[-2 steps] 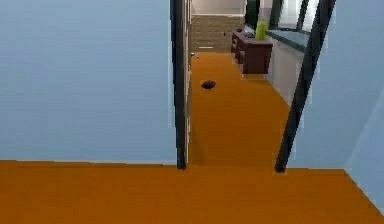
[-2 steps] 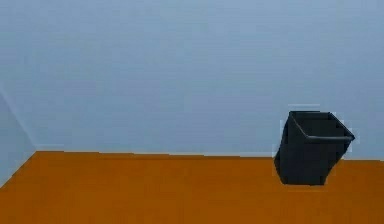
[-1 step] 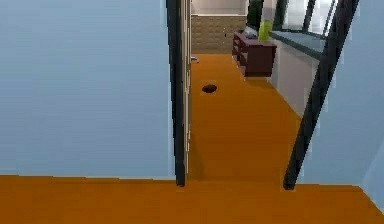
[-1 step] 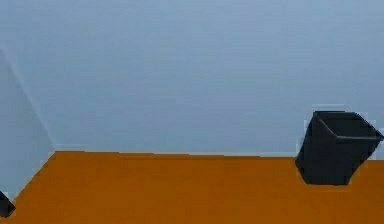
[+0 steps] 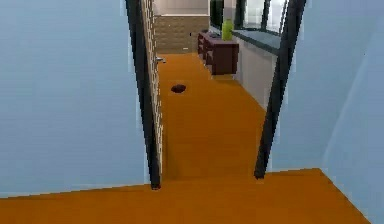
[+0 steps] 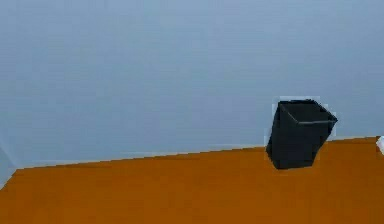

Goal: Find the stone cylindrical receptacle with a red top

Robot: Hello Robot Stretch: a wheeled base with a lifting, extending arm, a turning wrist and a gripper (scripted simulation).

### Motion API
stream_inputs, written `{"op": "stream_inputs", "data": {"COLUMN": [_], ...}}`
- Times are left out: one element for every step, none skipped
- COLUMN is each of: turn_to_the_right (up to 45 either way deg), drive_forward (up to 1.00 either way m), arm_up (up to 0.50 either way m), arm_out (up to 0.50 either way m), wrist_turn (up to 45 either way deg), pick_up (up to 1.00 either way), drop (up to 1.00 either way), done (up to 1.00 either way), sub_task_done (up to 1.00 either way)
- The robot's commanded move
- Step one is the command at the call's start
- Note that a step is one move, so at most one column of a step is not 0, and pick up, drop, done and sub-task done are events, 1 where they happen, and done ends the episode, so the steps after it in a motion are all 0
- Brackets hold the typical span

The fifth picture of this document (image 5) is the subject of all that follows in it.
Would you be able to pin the dark round floor object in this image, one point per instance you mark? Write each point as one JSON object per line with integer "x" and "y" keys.
{"x": 178, "y": 88}

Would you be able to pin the dark red sideboard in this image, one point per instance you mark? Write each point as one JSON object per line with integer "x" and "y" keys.
{"x": 220, "y": 55}

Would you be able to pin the green vase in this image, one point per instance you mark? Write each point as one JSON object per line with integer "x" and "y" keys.
{"x": 227, "y": 30}

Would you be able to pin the black television set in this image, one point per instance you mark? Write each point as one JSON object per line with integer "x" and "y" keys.
{"x": 216, "y": 13}

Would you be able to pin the black framed window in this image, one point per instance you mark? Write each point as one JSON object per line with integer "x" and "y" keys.
{"x": 263, "y": 16}

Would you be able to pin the black door frame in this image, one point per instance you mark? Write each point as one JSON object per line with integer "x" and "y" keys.
{"x": 143, "y": 93}

